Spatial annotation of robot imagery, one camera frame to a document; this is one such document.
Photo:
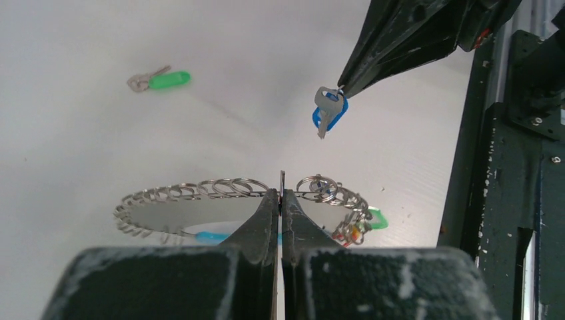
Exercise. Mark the key with blue tag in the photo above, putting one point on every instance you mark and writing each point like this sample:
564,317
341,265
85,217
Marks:
331,105

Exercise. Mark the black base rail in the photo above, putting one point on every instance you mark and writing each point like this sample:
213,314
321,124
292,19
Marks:
505,200

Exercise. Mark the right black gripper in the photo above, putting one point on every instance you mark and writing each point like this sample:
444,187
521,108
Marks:
398,36

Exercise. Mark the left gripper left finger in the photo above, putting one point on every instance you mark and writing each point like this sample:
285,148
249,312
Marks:
236,279

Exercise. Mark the key with green tag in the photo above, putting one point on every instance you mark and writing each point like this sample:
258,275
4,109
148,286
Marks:
157,80

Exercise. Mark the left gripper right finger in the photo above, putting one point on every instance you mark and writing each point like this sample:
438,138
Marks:
324,280

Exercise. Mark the green tagged key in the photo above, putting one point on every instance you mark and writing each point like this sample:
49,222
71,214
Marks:
378,220

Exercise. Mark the metal key organiser with rings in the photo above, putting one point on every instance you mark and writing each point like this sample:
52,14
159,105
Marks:
209,211

